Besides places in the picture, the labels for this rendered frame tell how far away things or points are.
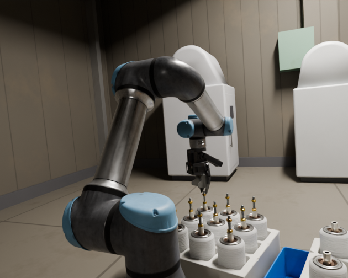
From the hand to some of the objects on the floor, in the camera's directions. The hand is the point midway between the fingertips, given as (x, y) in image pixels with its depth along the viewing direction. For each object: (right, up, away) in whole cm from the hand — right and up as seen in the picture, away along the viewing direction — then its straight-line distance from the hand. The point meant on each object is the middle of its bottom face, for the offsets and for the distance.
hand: (205, 190), depth 129 cm
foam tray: (+5, -35, -14) cm, 38 cm away
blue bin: (+28, -35, -27) cm, 52 cm away
